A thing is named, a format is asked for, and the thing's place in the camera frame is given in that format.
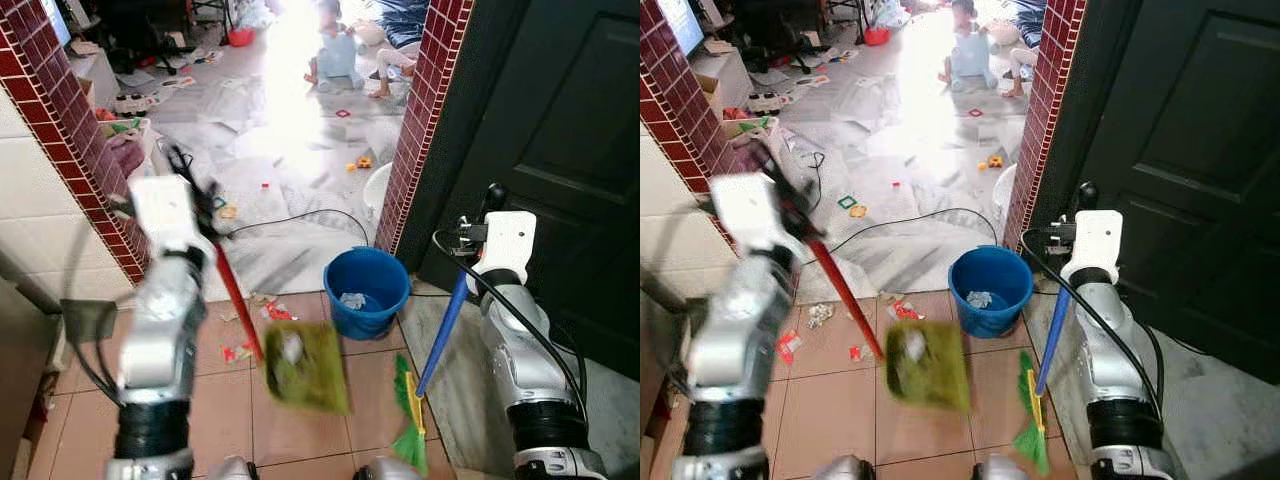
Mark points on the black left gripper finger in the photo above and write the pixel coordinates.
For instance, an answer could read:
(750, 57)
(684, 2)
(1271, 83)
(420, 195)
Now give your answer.
(180, 165)
(772, 165)

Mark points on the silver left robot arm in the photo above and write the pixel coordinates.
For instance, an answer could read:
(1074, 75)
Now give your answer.
(158, 320)
(728, 325)

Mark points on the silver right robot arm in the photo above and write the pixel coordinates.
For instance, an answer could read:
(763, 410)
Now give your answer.
(1115, 350)
(525, 350)

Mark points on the cardboard box with green items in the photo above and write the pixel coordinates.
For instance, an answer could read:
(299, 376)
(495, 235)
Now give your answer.
(750, 123)
(120, 127)

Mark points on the white power strip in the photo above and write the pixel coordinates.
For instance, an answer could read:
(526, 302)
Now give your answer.
(770, 101)
(137, 102)

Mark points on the white plastic stool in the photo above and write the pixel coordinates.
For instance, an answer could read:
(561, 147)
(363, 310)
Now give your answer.
(1004, 188)
(377, 190)

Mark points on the crumpled clear plastic wrapper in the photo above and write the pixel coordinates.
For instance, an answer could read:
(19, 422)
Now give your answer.
(352, 299)
(979, 298)

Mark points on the yellow toy car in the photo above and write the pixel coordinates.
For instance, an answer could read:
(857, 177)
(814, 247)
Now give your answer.
(992, 161)
(362, 162)

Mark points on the silver crumpled foil wrapper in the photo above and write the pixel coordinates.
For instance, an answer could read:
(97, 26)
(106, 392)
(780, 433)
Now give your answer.
(820, 315)

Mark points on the blue plastic bucket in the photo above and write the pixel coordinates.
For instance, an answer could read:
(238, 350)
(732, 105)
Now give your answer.
(990, 318)
(372, 318)

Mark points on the red and white snack wrapper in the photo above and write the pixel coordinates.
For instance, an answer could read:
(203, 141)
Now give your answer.
(278, 312)
(906, 311)

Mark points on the black panelled door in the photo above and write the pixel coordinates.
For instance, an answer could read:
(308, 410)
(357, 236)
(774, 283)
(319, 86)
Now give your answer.
(1180, 150)
(560, 150)

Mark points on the red torn wrapper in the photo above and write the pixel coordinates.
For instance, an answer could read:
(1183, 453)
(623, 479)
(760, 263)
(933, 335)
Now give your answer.
(788, 346)
(238, 352)

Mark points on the red plastic basin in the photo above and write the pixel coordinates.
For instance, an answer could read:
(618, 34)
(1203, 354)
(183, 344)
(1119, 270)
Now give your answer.
(876, 37)
(240, 38)

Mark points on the white crumpled paper ball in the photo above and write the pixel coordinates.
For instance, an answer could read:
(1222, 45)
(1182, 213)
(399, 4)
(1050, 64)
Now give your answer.
(292, 346)
(913, 345)

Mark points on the flat screen monitor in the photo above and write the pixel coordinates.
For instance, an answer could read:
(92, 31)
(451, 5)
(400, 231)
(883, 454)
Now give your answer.
(56, 20)
(688, 22)

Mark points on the small child in blue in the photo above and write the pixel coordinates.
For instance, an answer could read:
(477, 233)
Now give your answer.
(968, 55)
(338, 55)

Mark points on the seated person in dark clothes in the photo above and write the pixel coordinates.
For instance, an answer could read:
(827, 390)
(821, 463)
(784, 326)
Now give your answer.
(1028, 40)
(400, 40)

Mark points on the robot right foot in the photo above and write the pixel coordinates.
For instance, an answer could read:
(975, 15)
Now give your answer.
(385, 470)
(1000, 470)

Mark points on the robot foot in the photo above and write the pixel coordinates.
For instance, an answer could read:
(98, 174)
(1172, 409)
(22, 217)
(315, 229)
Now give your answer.
(232, 470)
(1000, 470)
(385, 470)
(843, 470)

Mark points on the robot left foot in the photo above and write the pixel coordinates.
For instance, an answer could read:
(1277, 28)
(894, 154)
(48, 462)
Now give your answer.
(232, 470)
(843, 470)

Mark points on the green square toy frame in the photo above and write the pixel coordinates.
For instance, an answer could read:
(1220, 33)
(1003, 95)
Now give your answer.
(848, 202)
(219, 203)

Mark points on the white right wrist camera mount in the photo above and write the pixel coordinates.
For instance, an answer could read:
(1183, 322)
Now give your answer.
(1095, 245)
(510, 245)

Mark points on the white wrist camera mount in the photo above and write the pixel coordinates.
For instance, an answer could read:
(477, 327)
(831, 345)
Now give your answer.
(1095, 245)
(510, 245)
(165, 210)
(745, 208)

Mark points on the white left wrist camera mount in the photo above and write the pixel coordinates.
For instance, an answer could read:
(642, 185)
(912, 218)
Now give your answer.
(745, 208)
(165, 210)

